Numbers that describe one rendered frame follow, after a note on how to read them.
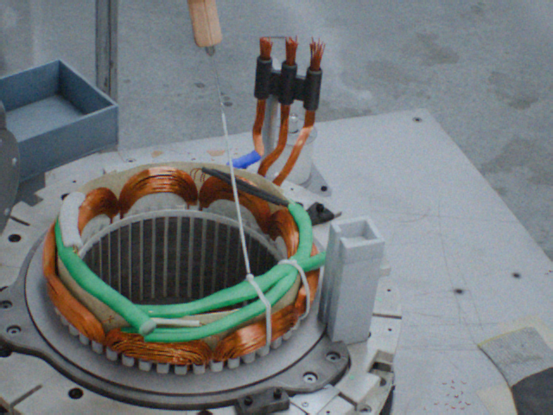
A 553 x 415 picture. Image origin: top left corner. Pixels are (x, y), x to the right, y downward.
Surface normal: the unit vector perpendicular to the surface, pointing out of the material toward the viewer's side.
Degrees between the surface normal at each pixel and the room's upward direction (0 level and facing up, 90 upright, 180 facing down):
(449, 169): 0
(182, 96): 0
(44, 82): 90
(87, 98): 90
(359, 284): 90
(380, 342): 0
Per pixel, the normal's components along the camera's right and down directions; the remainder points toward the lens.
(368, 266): 0.35, 0.59
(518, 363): -0.03, -0.87
